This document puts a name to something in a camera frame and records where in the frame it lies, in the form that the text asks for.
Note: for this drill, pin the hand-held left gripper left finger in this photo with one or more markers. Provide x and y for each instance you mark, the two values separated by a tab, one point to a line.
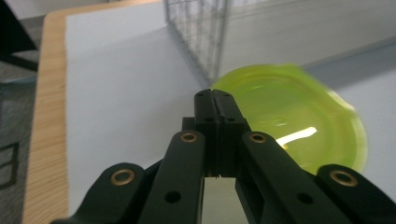
186	161

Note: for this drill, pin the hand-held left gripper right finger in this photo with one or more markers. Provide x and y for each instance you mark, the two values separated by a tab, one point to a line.
264	174

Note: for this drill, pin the green translucent bowl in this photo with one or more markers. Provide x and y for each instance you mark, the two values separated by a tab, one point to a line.
280	96

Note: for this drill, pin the black metal stand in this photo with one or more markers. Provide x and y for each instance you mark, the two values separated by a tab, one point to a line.
12	34

